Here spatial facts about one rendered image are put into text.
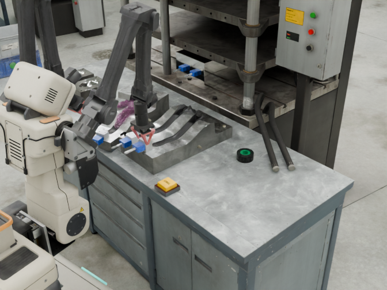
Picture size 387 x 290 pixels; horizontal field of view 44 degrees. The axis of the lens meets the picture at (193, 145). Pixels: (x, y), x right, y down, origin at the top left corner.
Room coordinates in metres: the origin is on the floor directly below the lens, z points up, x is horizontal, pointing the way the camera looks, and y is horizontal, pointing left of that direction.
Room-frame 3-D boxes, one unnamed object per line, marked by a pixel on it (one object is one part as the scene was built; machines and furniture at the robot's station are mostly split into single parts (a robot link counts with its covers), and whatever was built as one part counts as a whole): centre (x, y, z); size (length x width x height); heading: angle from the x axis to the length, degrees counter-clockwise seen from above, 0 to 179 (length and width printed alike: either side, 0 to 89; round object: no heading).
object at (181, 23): (3.03, -0.21, 0.96); 1.29 x 0.83 x 0.18; 41
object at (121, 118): (2.22, 0.37, 0.90); 0.26 x 0.18 x 0.08; 148
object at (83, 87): (2.61, 0.62, 0.84); 0.20 x 0.15 x 0.07; 131
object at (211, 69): (2.95, -0.17, 0.87); 0.50 x 0.27 x 0.17; 131
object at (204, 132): (2.01, 0.08, 0.87); 0.50 x 0.26 x 0.14; 131
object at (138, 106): (1.83, 0.22, 1.11); 0.07 x 0.06 x 0.07; 152
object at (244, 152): (1.87, -0.24, 0.82); 0.08 x 0.08 x 0.04
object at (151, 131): (1.81, 0.21, 0.97); 0.07 x 0.07 x 0.09; 40
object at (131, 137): (1.88, 0.32, 0.89); 0.13 x 0.05 x 0.05; 130
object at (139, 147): (1.80, 0.25, 0.92); 0.13 x 0.05 x 0.05; 130
